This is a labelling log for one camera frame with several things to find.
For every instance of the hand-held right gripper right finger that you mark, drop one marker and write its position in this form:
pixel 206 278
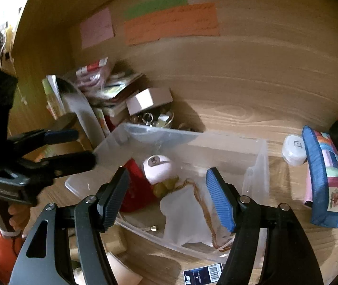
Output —
pixel 219 202

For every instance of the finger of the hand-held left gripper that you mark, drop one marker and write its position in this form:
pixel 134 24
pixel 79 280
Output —
pixel 62 136
pixel 68 163

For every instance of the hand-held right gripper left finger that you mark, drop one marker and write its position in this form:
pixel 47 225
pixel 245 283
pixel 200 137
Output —
pixel 114 204

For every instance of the clear plastic storage box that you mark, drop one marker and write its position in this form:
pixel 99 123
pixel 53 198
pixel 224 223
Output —
pixel 216 151

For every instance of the person's left hand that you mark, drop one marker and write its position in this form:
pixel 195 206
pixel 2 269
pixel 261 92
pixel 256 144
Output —
pixel 19 218

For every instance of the red pouch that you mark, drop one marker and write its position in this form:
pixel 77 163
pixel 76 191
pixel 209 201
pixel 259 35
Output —
pixel 135 187

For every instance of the silver metal stand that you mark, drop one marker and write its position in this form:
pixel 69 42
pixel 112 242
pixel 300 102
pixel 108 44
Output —
pixel 83 109

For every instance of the white organza bag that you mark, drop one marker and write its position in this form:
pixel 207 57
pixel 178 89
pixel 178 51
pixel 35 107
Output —
pixel 183 213

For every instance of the small gold bell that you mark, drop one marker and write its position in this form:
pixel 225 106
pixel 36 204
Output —
pixel 153 229

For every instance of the white round container in bin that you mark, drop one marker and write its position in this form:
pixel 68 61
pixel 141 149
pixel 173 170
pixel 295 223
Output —
pixel 160 169

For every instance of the pile of colourful packets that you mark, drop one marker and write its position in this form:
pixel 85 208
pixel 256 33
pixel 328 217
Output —
pixel 106 86

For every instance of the dark blue staples box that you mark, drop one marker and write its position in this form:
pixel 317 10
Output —
pixel 204 274

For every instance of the white round jar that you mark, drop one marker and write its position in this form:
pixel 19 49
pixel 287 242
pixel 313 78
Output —
pixel 294 153

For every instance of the pink flat case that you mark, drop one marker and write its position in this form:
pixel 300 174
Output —
pixel 308 193

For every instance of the heap of metal trinkets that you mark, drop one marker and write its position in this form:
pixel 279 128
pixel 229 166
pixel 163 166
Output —
pixel 154 120

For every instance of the small white cardboard box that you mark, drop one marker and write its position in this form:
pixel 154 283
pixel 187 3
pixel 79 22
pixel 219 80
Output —
pixel 148 99

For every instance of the blue patchwork pencil case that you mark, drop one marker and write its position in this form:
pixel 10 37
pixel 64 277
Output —
pixel 326 184

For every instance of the pink sticky note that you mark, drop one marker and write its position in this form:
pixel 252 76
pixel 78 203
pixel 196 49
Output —
pixel 96 28

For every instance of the orange paper note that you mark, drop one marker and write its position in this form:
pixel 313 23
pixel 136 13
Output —
pixel 172 23

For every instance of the green paper strip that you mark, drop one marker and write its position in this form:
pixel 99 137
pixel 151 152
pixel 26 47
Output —
pixel 154 6

